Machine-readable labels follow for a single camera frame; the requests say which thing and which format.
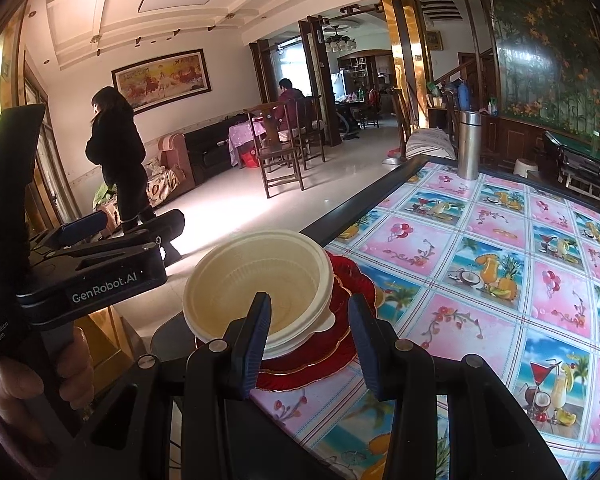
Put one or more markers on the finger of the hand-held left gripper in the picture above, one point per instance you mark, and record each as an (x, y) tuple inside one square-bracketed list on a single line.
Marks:
[(82, 227), (167, 225)]

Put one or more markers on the table with pink cloth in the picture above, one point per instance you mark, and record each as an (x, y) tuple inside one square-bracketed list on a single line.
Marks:
[(245, 137)]

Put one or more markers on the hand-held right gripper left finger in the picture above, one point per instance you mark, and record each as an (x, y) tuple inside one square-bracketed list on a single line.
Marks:
[(252, 345)]

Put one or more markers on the person's left hand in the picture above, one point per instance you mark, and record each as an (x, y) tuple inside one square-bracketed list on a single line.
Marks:
[(75, 360)]

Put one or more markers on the small framed picture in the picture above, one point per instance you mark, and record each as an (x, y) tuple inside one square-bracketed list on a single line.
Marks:
[(433, 40)]

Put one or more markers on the chandelier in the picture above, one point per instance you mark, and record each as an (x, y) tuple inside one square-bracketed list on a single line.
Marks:
[(341, 40)]

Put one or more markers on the large framed wall painting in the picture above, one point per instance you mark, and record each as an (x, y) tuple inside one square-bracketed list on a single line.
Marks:
[(160, 80)]

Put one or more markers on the black framed dining table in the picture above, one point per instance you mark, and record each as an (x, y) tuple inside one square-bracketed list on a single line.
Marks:
[(360, 200)]

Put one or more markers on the gold mirrored pillar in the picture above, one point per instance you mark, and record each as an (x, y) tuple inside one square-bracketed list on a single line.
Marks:
[(405, 55)]

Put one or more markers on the patterned sofa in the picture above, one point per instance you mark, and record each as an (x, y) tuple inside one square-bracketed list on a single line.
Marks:
[(172, 170)]

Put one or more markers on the floral glass screen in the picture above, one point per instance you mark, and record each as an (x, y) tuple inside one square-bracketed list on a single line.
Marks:
[(545, 50)]

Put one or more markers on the dark wooden chair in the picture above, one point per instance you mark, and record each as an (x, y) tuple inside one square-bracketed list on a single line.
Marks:
[(400, 115), (275, 155), (307, 130)]

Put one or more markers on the black low cabinet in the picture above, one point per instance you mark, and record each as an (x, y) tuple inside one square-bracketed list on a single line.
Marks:
[(210, 150)]

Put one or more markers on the white plastic stool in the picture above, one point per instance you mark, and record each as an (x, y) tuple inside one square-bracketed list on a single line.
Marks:
[(525, 166)]

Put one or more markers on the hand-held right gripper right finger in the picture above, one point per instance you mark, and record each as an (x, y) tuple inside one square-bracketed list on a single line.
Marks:
[(367, 345)]

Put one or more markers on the striped cushion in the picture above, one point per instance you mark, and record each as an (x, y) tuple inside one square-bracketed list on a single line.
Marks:
[(430, 144)]

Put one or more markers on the cream ribbed plastic bowl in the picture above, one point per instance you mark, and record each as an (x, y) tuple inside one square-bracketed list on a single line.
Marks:
[(230, 280)]

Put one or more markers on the green-top glass table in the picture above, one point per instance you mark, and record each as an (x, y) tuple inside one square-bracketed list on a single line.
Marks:
[(580, 155)]

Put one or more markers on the large red gold-rimmed plate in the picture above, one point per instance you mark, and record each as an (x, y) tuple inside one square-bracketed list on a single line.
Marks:
[(300, 382)]

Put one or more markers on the small steel thermos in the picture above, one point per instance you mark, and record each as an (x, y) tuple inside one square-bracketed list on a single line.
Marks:
[(469, 145)]

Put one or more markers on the red bag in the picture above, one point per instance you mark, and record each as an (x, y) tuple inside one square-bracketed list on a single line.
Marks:
[(249, 158)]

